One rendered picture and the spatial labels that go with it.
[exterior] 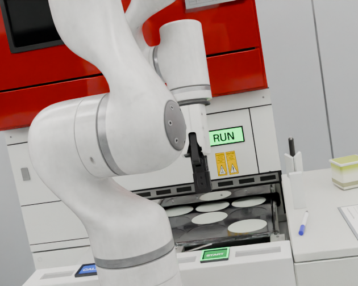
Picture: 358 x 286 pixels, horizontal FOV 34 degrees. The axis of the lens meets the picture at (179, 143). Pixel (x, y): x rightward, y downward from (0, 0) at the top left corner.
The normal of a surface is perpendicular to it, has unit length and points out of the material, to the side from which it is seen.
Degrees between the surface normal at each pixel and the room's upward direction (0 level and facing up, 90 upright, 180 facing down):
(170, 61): 79
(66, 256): 90
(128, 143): 98
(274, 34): 90
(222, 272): 90
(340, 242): 0
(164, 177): 90
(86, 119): 56
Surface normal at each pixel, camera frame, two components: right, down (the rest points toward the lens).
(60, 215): -0.13, 0.19
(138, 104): 0.06, -0.12
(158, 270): 0.56, 0.01
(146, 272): 0.27, 0.09
